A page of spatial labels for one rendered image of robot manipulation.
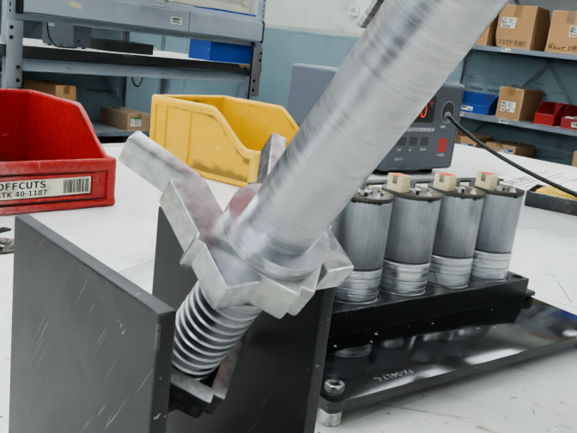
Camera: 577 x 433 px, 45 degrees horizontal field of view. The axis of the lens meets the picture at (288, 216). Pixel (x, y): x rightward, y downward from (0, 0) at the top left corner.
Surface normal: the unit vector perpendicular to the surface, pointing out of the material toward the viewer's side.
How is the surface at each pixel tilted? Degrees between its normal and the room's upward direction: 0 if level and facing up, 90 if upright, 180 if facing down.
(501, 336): 0
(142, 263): 0
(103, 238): 0
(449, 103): 90
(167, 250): 90
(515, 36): 90
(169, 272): 90
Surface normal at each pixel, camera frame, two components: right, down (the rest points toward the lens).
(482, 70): -0.63, 0.11
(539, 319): 0.12, -0.97
